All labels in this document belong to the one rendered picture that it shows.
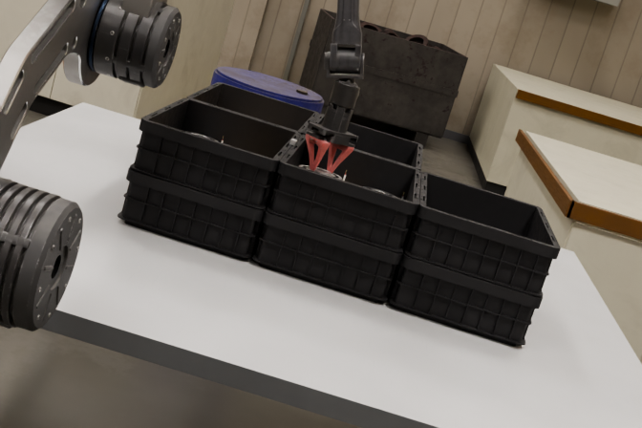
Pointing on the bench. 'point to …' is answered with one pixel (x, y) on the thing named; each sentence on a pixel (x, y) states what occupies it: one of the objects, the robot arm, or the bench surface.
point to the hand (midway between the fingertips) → (321, 168)
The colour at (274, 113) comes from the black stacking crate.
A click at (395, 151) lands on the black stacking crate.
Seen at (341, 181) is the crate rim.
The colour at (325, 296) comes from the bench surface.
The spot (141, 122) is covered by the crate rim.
